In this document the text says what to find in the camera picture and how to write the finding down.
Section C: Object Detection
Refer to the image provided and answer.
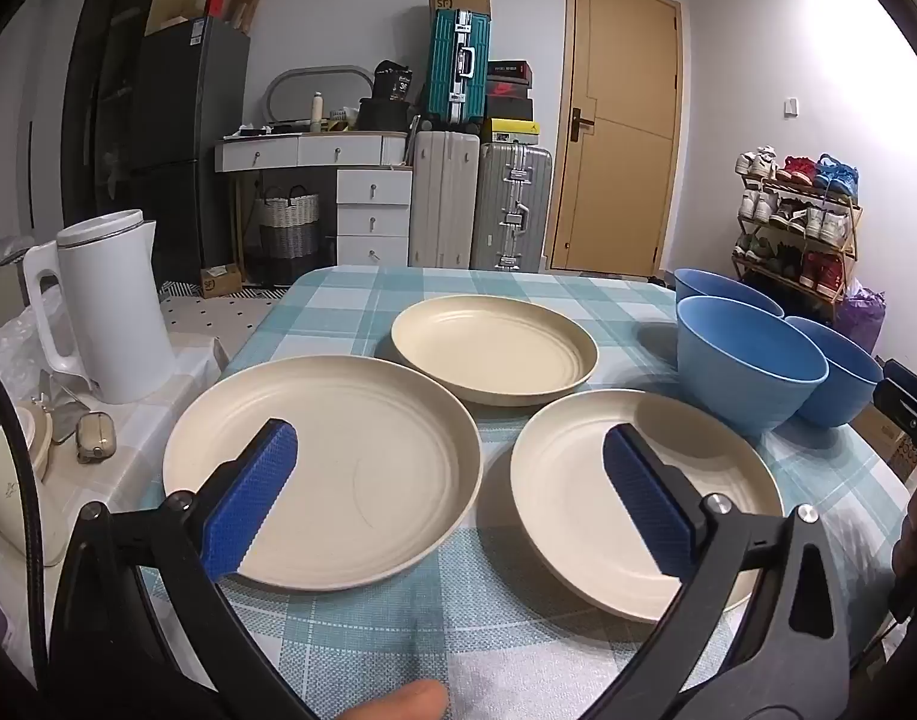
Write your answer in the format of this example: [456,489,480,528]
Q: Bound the small cardboard box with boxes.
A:
[199,266,244,299]

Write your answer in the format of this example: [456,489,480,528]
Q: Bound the teal checked tablecloth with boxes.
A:
[109,264,913,720]

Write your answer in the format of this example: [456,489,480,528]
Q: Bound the flat cardboard pieces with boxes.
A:
[143,0,265,35]

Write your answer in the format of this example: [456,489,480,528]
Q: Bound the black cable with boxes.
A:
[0,345,50,691]

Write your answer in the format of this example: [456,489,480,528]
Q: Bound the cardboard box with yellow tape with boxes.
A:
[852,406,917,482]

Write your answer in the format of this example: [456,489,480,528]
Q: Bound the cream plate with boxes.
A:
[391,295,601,407]
[510,388,786,625]
[162,356,484,592]

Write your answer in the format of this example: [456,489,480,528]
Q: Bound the white electric kettle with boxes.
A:
[22,208,178,406]

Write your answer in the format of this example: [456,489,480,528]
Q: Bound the white drawer unit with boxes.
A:
[335,167,415,267]

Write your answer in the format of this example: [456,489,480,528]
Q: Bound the dotted rug with striped border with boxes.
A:
[158,279,295,327]

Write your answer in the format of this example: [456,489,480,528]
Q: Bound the beige earbuds case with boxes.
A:
[76,409,115,464]

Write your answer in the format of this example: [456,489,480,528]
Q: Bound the oval mirror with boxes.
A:
[265,65,377,128]

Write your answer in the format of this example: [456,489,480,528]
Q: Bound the purple bag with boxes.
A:
[834,279,887,353]

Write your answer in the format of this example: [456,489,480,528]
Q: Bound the yellow and black shoe box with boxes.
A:
[483,118,544,145]

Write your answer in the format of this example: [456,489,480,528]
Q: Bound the white dressing table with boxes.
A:
[214,131,409,173]

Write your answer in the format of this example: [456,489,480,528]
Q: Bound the person's left hand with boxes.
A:
[337,679,451,720]

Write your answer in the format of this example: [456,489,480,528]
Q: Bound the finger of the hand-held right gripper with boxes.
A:
[883,360,917,400]
[873,379,917,460]

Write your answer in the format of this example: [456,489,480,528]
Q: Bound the wooden door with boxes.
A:
[546,0,685,278]

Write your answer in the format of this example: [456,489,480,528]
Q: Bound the black bag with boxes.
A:
[355,97,418,132]

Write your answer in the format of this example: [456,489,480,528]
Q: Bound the blue bowl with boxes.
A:
[676,295,831,436]
[673,268,786,320]
[784,315,886,430]

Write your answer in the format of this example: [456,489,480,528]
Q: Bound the black printed packet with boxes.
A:
[372,60,415,104]

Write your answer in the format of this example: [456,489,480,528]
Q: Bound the beige suitcase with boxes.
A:
[408,130,482,269]

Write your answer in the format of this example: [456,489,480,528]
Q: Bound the white lace table cover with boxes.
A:
[0,292,227,691]

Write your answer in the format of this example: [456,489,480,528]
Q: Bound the silver suitcase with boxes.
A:
[471,141,554,272]

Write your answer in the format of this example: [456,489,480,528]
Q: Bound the black refrigerator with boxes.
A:
[124,15,251,293]

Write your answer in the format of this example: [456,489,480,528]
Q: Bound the teal suitcase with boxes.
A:
[427,9,493,132]

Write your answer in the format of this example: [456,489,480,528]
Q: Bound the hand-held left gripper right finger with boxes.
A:
[586,424,850,720]

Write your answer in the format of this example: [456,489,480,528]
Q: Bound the shoe rack with shoes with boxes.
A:
[735,146,861,297]

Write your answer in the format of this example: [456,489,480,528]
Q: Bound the cream appliance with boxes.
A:
[0,401,70,567]

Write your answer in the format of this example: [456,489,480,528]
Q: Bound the wooden shoe rack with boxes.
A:
[732,172,865,323]

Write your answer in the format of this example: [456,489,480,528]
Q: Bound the woven laundry basket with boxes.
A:
[254,185,320,286]

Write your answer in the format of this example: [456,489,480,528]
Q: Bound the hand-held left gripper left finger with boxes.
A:
[49,418,317,720]

